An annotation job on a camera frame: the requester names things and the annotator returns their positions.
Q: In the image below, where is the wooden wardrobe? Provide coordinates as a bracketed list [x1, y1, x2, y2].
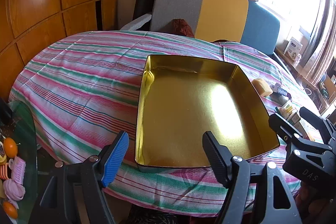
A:
[0, 0, 121, 101]

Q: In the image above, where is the striped pink green blanket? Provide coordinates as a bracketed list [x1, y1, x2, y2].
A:
[9, 30, 324, 215]

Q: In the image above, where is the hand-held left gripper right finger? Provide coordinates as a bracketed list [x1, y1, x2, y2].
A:
[202, 131, 302, 224]

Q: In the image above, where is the brown striped curtain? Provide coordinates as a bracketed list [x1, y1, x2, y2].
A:
[299, 0, 336, 85]

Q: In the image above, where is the yellow sponge block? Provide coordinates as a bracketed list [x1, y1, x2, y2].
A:
[251, 78, 273, 97]

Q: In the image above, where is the wooden side cabinet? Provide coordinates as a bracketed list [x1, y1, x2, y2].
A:
[273, 40, 336, 114]

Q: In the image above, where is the dark red cloth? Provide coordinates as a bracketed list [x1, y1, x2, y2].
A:
[172, 19, 195, 38]

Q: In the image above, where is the orange ribbed ring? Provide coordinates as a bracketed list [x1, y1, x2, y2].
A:
[0, 163, 12, 180]

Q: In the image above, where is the orange fruit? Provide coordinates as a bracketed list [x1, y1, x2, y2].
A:
[3, 201, 18, 219]
[3, 137, 18, 157]

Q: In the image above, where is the grey yellow blue sofa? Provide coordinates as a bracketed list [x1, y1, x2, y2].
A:
[150, 0, 281, 56]

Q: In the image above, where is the person's right hand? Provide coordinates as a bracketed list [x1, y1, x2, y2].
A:
[295, 182, 336, 224]

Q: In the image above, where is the glass side table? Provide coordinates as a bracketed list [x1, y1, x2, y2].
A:
[0, 102, 38, 224]

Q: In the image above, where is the gold tin box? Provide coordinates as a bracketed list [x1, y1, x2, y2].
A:
[135, 54, 281, 174]

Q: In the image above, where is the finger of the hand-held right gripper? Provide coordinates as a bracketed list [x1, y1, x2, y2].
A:
[268, 113, 310, 148]
[299, 106, 336, 145]

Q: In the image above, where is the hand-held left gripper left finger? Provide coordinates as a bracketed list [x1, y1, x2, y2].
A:
[28, 131, 130, 224]

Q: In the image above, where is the pink hair comb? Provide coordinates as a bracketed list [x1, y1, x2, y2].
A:
[9, 156, 27, 185]

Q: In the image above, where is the white printed carton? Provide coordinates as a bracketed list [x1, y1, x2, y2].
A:
[284, 36, 303, 55]

